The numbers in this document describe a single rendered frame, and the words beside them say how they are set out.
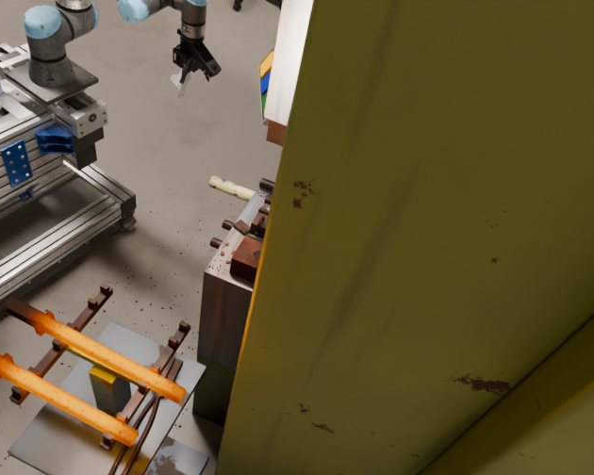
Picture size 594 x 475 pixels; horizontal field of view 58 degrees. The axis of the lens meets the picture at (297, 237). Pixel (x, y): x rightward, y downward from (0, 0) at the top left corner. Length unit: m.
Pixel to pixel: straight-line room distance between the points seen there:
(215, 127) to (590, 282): 2.77
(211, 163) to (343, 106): 2.46
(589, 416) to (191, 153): 2.63
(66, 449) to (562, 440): 1.08
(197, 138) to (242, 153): 0.28
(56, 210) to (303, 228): 1.88
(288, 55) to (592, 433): 0.76
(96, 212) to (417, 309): 1.87
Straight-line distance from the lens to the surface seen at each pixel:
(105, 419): 1.18
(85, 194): 2.58
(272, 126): 1.19
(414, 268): 0.74
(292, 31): 1.01
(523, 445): 0.85
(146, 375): 1.21
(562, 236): 0.67
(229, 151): 3.13
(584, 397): 0.74
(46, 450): 1.47
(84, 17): 2.13
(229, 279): 1.39
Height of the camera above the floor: 2.04
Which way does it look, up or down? 48 degrees down
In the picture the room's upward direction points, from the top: 16 degrees clockwise
